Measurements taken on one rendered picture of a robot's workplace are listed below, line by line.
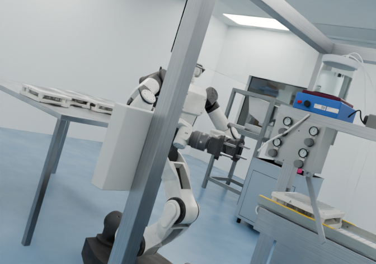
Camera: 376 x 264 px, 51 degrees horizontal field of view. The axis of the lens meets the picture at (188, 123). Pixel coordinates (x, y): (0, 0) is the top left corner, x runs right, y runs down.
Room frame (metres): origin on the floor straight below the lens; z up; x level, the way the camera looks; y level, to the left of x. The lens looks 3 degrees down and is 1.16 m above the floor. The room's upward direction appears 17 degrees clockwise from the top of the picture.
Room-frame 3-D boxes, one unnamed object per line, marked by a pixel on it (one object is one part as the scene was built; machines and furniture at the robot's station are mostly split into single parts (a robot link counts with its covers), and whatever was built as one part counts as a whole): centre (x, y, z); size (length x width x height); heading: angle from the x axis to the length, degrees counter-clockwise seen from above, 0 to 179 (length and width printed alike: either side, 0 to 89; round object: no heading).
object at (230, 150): (2.11, -0.26, 0.98); 0.12 x 0.10 x 0.13; 41
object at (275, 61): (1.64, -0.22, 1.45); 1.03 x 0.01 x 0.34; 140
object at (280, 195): (1.71, -0.61, 0.88); 0.25 x 0.24 x 0.02; 140
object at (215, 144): (1.92, -0.13, 0.98); 0.12 x 0.10 x 0.13; 82
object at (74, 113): (3.24, 0.96, 0.83); 1.50 x 1.10 x 0.04; 51
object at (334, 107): (1.72, -0.54, 1.30); 0.21 x 0.20 x 0.09; 140
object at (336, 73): (1.73, -0.55, 1.44); 0.15 x 0.15 x 0.19
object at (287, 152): (1.67, -0.47, 1.12); 0.22 x 0.11 x 0.20; 50
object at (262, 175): (4.40, -1.21, 0.38); 0.63 x 0.57 x 0.76; 49
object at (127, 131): (1.24, 0.15, 0.95); 0.17 x 0.06 x 0.26; 140
